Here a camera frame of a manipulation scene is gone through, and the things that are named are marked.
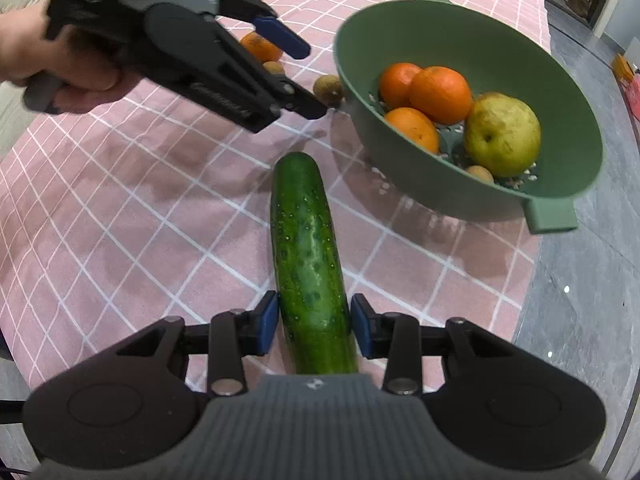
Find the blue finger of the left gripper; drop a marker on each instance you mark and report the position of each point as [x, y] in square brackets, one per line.
[273, 30]
[284, 94]

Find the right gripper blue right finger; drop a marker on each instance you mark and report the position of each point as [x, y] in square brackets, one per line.
[393, 336]

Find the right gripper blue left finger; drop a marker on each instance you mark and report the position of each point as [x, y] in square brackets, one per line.
[232, 336]

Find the spotted orange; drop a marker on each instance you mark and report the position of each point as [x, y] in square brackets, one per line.
[262, 49]

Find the brown longan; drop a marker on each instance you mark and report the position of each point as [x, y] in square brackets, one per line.
[481, 173]
[274, 67]
[328, 89]

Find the green cucumber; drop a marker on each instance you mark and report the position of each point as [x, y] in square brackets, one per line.
[308, 270]

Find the yellow-green pear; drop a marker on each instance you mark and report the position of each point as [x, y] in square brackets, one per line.
[502, 134]

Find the left hand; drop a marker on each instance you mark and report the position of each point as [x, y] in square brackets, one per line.
[91, 79]

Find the pink checkered tablecloth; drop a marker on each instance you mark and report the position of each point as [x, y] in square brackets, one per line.
[152, 206]

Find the green colander bowl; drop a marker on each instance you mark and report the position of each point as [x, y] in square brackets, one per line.
[492, 57]

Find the orange box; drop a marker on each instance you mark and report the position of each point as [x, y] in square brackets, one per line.
[622, 70]

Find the pink storage box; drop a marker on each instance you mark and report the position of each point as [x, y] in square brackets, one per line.
[631, 89]

